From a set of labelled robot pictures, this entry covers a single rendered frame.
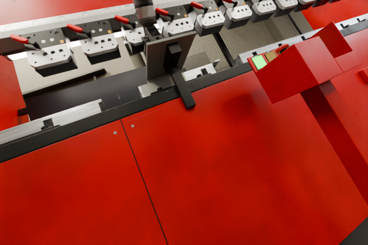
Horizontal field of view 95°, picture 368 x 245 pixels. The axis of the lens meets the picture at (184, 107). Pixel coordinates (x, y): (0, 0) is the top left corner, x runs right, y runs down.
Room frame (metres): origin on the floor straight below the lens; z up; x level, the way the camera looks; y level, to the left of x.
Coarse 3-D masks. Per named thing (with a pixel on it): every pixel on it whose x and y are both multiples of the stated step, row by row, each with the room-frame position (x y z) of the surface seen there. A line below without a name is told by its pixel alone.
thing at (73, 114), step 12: (72, 108) 0.63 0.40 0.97; (84, 108) 0.64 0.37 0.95; (96, 108) 0.65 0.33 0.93; (36, 120) 0.59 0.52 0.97; (48, 120) 0.61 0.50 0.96; (60, 120) 0.61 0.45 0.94; (72, 120) 0.62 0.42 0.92; (0, 132) 0.55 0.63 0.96; (12, 132) 0.56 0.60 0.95; (24, 132) 0.57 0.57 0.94
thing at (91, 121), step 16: (352, 32) 0.97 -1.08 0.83; (240, 64) 0.73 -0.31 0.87; (208, 80) 0.67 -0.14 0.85; (160, 96) 0.61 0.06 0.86; (176, 96) 0.63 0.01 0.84; (112, 112) 0.56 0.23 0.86; (128, 112) 0.57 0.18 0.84; (64, 128) 0.51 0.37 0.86; (80, 128) 0.52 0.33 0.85; (16, 144) 0.47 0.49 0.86; (32, 144) 0.48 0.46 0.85; (48, 144) 0.49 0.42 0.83; (0, 160) 0.46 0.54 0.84
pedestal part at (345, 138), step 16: (304, 96) 0.54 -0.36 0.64; (320, 96) 0.50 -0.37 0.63; (336, 96) 0.50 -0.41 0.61; (320, 112) 0.52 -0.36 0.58; (336, 112) 0.49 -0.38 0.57; (336, 128) 0.51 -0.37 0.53; (352, 128) 0.50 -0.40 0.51; (336, 144) 0.53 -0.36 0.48; (352, 144) 0.50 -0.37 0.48; (352, 160) 0.52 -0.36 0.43; (352, 176) 0.54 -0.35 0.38
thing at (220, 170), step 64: (128, 128) 0.56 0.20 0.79; (192, 128) 0.63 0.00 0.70; (256, 128) 0.70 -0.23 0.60; (320, 128) 0.79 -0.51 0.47; (0, 192) 0.45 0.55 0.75; (64, 192) 0.50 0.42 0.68; (128, 192) 0.54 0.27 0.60; (192, 192) 0.60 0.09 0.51; (256, 192) 0.66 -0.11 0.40; (320, 192) 0.74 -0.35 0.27
